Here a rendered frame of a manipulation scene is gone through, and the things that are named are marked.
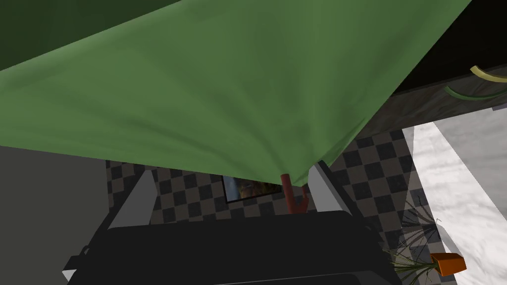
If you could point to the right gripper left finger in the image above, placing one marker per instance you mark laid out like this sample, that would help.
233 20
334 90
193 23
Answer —
138 206

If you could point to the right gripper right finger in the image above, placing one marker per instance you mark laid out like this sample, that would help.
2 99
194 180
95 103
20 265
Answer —
324 194

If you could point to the red hooked bar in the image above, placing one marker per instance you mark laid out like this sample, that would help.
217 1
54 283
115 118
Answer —
291 198

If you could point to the framed picture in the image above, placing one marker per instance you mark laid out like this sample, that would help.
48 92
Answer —
249 189

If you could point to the plant in orange pot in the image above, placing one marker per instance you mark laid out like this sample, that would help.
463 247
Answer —
447 263

